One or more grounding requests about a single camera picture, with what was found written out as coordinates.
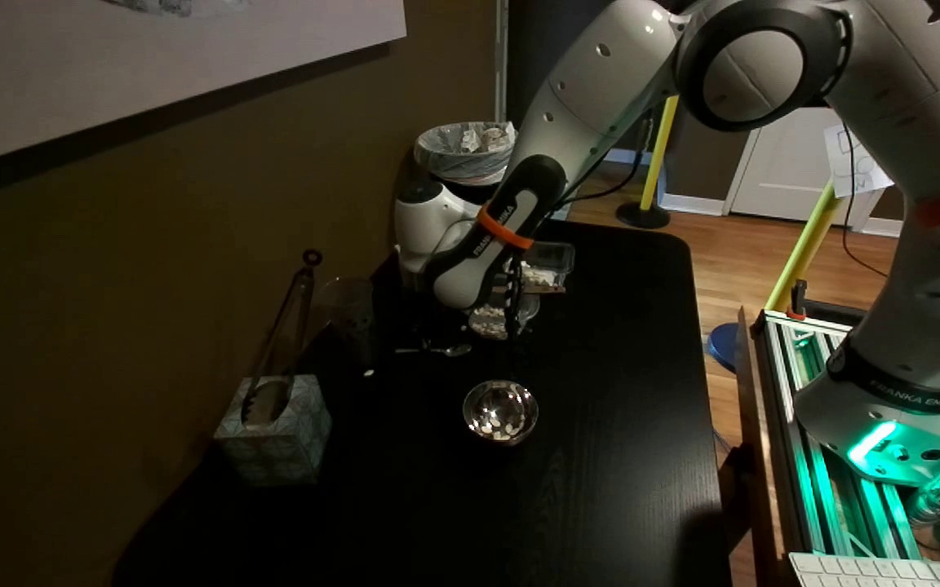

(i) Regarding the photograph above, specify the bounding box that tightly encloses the yellow foam pole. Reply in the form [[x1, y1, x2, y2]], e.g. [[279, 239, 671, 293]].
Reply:
[[615, 94, 680, 228], [762, 183, 837, 310]]

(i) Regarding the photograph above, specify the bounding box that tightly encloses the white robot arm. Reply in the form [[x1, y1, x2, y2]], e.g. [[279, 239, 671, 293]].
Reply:
[[395, 0, 940, 486]]

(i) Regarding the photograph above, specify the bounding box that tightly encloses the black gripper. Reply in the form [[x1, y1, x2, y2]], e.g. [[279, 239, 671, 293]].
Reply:
[[466, 258, 541, 338]]

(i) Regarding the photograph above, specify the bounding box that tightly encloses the whiteboard on wall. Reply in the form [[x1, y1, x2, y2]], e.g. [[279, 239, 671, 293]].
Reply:
[[0, 0, 408, 156]]

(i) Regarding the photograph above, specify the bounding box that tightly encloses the thin dark stick with loop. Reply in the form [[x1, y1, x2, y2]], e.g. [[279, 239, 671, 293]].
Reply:
[[255, 249, 322, 378]]

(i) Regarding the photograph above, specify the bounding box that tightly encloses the black trash bin white liner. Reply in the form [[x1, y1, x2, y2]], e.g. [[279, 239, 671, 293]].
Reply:
[[413, 121, 514, 201]]

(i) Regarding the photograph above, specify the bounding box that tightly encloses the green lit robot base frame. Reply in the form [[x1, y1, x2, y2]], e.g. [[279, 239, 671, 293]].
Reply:
[[749, 310, 940, 587]]

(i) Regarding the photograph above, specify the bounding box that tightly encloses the silver spoon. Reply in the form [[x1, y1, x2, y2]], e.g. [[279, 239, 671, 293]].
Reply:
[[395, 344, 474, 358]]

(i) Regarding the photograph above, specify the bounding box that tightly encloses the blue round floor object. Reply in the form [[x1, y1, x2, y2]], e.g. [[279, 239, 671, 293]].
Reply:
[[704, 323, 748, 373]]

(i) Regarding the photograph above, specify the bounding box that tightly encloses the grey tissue box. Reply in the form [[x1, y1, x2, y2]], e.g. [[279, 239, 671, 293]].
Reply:
[[212, 376, 331, 486]]

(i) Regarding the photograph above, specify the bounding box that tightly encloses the silver bowl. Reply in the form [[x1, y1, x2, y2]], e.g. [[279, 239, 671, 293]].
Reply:
[[461, 378, 537, 447]]

